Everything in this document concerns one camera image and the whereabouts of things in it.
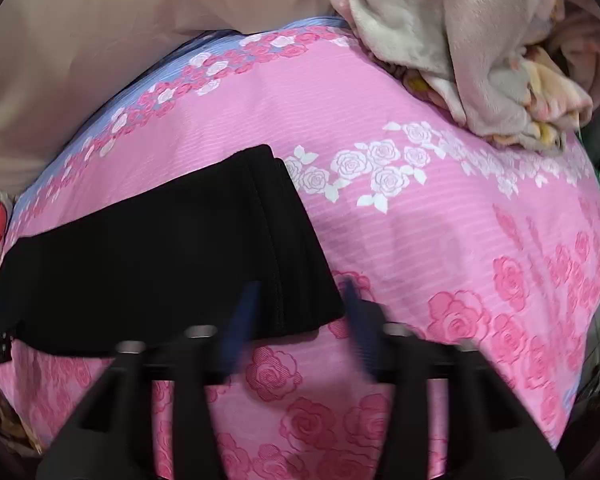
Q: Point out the black pants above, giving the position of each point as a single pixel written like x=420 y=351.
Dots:
x=175 y=256

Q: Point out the beige curtain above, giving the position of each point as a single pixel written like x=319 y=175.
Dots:
x=60 y=60

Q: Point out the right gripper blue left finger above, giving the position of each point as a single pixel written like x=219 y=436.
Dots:
x=109 y=434

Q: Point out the pink rose bed sheet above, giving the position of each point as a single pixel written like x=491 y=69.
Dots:
x=454 y=238

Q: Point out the floral plush blanket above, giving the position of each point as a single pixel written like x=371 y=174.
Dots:
x=481 y=60

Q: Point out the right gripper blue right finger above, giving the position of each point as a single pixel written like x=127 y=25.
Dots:
x=490 y=433

